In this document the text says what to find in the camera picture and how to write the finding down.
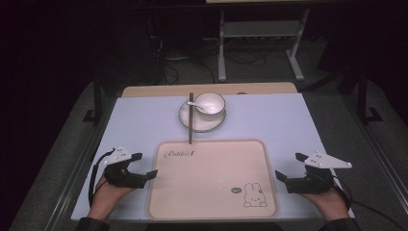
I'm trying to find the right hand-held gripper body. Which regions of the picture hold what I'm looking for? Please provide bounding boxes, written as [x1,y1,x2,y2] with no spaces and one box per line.
[286,150,353,194]

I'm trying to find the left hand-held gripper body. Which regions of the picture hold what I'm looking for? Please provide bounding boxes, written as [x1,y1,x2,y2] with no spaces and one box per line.
[103,145,147,190]

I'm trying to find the person's left hand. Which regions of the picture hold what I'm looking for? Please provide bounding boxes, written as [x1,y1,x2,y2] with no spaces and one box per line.
[88,176,136,222]

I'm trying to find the person's right hand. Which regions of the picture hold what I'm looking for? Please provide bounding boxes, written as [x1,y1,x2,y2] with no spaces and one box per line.
[300,180,351,222]

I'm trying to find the pale blue table cover board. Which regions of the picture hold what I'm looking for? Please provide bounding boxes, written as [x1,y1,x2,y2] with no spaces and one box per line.
[70,92,355,223]

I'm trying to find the pink tray with rabbit print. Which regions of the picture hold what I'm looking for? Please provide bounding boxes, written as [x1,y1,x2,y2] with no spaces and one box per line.
[146,138,280,221]

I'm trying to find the brown chopstick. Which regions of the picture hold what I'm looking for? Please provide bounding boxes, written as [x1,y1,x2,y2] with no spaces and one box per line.
[188,92,192,145]
[190,92,194,144]

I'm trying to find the black metal stand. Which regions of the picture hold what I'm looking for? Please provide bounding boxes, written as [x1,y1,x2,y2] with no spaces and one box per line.
[82,71,104,125]
[356,65,384,125]

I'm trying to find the white round plate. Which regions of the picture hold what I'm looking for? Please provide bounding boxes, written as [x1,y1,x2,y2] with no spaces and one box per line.
[178,99,227,134]

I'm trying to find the white ceramic spoon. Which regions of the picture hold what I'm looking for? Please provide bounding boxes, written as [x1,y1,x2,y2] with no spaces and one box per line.
[186,100,212,114]

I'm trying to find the white bowl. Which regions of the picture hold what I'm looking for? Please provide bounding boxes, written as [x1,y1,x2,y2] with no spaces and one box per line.
[193,91,226,118]

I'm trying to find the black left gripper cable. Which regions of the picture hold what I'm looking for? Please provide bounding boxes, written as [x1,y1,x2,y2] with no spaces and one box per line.
[88,147,116,208]

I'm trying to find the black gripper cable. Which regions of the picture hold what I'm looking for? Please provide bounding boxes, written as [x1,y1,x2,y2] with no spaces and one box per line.
[88,147,116,208]
[332,174,406,231]

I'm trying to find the aluminium side rail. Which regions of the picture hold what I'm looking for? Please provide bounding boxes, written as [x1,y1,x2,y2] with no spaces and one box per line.
[42,95,120,231]
[339,94,408,206]

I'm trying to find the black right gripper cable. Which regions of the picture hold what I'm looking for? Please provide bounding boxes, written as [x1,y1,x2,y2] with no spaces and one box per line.
[332,174,406,231]

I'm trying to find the tangled dark cables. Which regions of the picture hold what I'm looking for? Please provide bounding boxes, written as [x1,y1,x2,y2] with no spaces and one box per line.
[148,33,181,86]

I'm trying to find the black floor cables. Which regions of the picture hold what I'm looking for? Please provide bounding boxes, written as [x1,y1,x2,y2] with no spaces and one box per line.
[223,49,268,67]

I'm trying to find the white metal stand frame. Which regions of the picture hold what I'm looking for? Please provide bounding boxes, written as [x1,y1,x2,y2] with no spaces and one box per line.
[217,8,311,83]

